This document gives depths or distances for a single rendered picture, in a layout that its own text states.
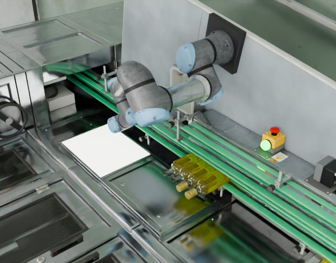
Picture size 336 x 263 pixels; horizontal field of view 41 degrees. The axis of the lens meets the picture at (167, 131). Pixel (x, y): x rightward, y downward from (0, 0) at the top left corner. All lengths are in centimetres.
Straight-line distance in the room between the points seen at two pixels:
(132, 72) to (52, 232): 87
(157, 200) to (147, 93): 72
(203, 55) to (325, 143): 61
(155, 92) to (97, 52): 128
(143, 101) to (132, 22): 113
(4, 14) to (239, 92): 385
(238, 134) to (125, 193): 59
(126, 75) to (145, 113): 14
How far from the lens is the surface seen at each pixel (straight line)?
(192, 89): 175
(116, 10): 345
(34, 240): 206
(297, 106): 189
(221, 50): 196
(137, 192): 215
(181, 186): 196
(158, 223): 200
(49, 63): 264
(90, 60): 276
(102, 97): 277
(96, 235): 200
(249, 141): 203
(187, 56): 187
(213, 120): 216
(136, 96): 153
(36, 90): 266
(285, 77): 189
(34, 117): 272
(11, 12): 554
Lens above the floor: 216
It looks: 33 degrees down
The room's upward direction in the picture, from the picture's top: 114 degrees counter-clockwise
